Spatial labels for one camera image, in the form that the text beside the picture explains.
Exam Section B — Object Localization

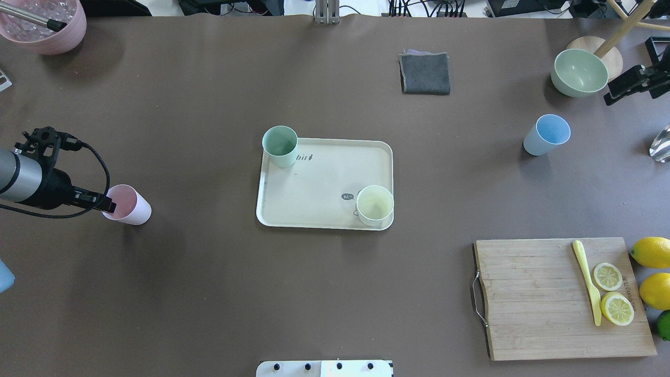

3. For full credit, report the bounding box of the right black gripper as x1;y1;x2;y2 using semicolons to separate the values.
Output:
604;51;669;106

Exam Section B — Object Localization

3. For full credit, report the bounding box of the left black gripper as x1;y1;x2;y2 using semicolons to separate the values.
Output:
14;127;117;213

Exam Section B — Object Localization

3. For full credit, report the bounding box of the pink cup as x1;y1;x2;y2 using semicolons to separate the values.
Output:
102;184;152;225

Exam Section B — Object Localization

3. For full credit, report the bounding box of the blue cup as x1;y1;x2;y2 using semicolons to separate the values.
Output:
522;114;572;157

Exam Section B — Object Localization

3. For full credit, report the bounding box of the green cup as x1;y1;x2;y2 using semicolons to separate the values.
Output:
262;126;298;168

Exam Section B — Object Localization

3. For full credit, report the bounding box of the cream yellow cup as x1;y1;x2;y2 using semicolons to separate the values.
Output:
355;185;395;226

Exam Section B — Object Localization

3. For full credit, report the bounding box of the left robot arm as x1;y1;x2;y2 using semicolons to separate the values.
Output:
1;127;116;218

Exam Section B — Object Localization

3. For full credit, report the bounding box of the black framed glass tray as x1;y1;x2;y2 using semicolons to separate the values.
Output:
644;37;669;75

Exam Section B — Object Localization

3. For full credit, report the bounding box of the cream rabbit tray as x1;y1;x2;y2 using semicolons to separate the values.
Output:
256;138;394;231

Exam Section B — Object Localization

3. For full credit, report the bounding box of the green bowl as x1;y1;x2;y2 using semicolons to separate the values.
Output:
551;49;609;98

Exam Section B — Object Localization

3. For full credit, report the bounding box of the wooden cup stand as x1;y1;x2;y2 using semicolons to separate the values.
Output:
566;1;668;81

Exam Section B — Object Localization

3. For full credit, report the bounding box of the whole lemon upper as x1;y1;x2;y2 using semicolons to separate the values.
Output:
630;237;669;269

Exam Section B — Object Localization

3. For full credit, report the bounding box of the whole lemon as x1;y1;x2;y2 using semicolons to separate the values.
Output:
630;237;669;269
639;272;669;311

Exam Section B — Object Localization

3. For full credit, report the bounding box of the pink bowl with ice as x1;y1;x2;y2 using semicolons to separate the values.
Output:
1;1;87;55

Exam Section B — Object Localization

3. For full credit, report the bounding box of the upper lemon slice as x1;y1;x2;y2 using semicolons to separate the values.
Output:
593;262;623;292

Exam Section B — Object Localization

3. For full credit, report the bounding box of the lemon slice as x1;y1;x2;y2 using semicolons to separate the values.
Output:
593;262;623;292
600;292;634;326

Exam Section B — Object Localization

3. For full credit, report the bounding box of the grey folded cloth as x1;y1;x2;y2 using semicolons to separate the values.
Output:
399;49;451;95

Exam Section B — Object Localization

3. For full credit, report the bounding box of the whole lemon lower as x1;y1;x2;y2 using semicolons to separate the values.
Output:
639;272;669;311

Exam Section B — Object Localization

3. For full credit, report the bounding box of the yellow plastic knife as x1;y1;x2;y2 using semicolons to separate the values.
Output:
572;239;602;327

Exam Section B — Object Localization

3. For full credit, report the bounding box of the lower lemon slice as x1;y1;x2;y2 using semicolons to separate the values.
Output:
600;292;634;326

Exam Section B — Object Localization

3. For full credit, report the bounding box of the wooden cutting board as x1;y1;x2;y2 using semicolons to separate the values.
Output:
473;238;656;362

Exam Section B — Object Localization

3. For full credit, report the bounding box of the green lime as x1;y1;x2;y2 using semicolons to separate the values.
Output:
656;310;670;341

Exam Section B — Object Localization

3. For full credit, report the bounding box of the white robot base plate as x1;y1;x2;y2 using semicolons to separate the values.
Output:
255;359;394;376

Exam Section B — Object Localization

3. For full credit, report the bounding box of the aluminium frame post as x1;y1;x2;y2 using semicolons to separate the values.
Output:
314;0;340;25

